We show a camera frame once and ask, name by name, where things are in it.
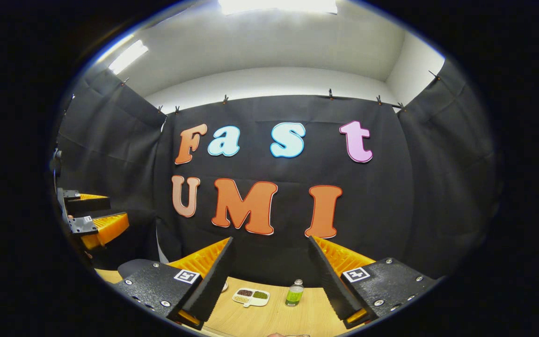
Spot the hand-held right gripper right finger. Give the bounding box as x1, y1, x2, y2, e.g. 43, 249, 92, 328
308, 235, 438, 330

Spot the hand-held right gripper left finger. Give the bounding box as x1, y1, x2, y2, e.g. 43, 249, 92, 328
113, 236, 234, 330

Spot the green label plastic bottle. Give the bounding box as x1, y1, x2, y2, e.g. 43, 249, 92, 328
285, 279, 305, 307

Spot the white divided dish with beans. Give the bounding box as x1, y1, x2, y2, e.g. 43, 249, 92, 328
232, 287, 270, 308

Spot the ceiling light panel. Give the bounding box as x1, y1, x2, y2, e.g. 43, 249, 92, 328
108, 40, 149, 74
218, 0, 338, 15

